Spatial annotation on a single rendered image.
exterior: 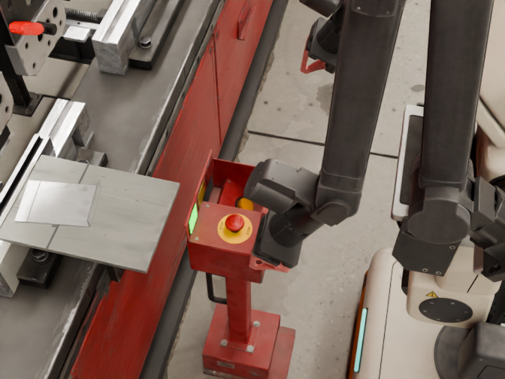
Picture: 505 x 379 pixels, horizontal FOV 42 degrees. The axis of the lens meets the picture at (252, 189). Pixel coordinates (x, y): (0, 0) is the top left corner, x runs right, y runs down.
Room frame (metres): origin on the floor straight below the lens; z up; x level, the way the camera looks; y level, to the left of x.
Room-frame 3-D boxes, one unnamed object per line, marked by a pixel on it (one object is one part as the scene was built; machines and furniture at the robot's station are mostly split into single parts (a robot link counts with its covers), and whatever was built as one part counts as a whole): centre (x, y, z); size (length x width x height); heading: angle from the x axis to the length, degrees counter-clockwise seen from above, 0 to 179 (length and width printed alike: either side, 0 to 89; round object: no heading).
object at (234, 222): (0.72, 0.04, 0.79); 0.04 x 0.04 x 0.04
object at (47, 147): (0.69, 0.41, 0.99); 0.20 x 0.03 x 0.03; 166
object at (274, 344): (0.76, 0.01, 0.06); 0.25 x 0.20 x 0.12; 77
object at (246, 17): (1.61, 0.02, 0.59); 0.15 x 0.02 x 0.07; 166
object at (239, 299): (0.77, 0.04, 0.39); 0.05 x 0.05 x 0.54; 77
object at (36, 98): (1.78, 0.91, 0.01); 0.12 x 0.12 x 0.03; 76
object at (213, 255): (0.77, 0.04, 0.75); 0.20 x 0.16 x 0.18; 167
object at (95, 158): (0.68, 0.35, 0.89); 0.30 x 0.05 x 0.03; 166
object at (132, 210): (0.62, 0.28, 1.00); 0.26 x 0.18 x 0.01; 76
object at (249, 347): (0.77, 0.04, 0.13); 0.10 x 0.10 x 0.01; 77
